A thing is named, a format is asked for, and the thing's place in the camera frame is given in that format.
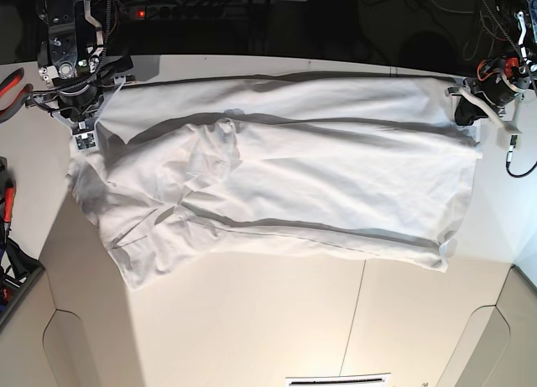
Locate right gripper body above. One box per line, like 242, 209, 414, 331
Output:
24, 70, 134, 133

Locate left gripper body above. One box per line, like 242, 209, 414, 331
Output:
446, 76, 527, 129

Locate white t-shirt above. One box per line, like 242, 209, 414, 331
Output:
68, 77, 481, 289

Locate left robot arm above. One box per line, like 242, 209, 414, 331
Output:
447, 0, 536, 128

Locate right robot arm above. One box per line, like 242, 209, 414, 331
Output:
25, 0, 133, 149

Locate orange grey pliers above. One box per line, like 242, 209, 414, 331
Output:
1, 68, 34, 123

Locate black power strip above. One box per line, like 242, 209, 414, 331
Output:
120, 3, 226, 20

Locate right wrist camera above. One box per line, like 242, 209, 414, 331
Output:
74, 131, 97, 151

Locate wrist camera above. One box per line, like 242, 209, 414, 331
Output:
496, 123, 521, 151
74, 131, 97, 151

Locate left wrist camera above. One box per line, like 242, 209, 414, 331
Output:
496, 123, 521, 151

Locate right braided cable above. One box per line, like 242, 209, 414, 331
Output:
505, 149, 537, 178

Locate white cable on floor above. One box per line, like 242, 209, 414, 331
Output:
413, 0, 504, 63

